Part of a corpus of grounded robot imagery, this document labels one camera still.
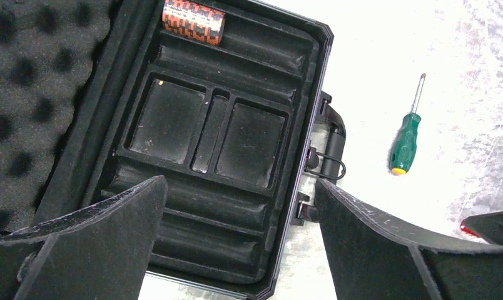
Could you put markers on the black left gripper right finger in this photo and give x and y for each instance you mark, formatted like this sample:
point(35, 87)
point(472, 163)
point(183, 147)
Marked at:
point(375, 255)

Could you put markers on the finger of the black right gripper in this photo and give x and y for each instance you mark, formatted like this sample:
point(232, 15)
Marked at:
point(486, 226)

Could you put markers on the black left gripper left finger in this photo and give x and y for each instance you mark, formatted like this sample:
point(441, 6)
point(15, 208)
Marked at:
point(99, 252)

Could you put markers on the black poker set case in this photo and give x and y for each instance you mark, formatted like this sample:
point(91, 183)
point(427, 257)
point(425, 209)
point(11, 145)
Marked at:
point(97, 97)

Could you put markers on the orange black poker chip stack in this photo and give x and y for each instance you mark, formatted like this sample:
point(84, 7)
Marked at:
point(193, 21)

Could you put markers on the green handled screwdriver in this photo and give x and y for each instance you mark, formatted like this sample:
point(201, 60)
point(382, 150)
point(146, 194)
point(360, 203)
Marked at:
point(403, 151)

